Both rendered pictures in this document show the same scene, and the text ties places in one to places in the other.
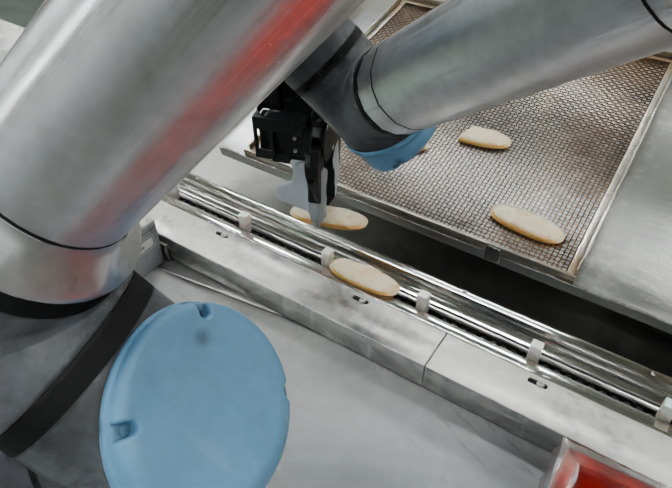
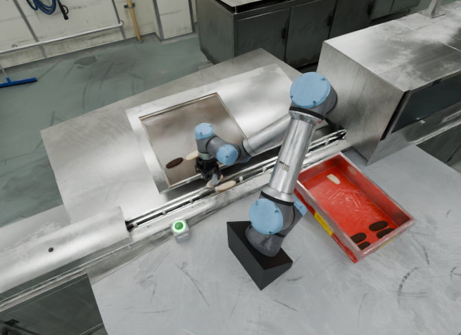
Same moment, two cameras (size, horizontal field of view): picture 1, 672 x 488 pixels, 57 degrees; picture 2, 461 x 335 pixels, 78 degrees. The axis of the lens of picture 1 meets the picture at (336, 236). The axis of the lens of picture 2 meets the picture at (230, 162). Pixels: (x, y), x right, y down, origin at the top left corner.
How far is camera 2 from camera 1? 93 cm
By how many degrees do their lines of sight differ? 41
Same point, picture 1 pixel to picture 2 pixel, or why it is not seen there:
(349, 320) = (238, 193)
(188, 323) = not seen: hidden behind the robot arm
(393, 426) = not seen: hidden behind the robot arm
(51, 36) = (293, 171)
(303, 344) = (233, 206)
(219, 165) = (154, 198)
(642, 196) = (245, 128)
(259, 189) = (173, 193)
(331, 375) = (245, 205)
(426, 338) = (251, 183)
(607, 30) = not seen: hidden behind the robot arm
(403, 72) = (261, 145)
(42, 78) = (293, 176)
